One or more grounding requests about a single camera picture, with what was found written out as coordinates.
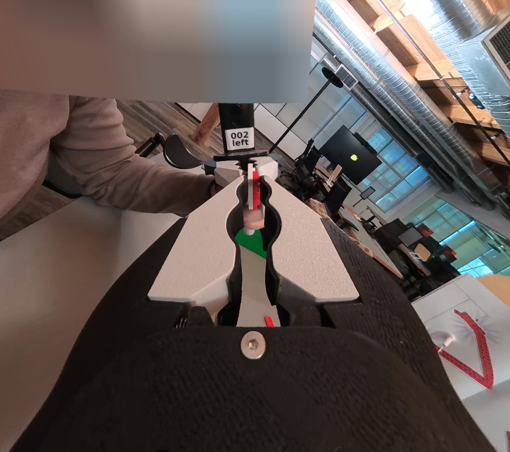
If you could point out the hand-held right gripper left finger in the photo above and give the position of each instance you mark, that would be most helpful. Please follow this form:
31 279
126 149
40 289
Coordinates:
199 252

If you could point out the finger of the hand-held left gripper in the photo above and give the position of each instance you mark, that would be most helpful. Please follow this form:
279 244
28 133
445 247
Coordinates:
229 173
269 169

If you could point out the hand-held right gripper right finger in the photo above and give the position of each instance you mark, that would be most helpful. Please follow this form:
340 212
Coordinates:
310 256

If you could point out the red and white lego plate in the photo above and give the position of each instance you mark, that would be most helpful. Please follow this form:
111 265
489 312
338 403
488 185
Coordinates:
255 189

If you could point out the pink lego piece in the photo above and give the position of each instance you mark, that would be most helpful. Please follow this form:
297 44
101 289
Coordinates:
254 219

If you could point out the person's left forearm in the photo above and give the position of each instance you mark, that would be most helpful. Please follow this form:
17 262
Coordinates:
119 177

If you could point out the lego instruction booklet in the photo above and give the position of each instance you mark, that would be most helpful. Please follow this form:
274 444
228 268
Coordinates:
458 324

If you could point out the black chair armrest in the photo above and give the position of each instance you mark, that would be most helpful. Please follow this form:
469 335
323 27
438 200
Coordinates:
179 151

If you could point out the black floor lamp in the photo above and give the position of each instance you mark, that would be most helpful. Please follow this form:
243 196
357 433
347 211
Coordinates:
332 79

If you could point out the person's upper body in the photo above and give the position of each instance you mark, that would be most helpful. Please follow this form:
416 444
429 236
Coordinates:
24 149

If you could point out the black wall monitor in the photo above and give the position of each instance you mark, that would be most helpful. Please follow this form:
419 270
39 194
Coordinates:
350 153

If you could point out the large silver air duct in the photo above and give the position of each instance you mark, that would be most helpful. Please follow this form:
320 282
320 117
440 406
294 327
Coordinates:
458 1

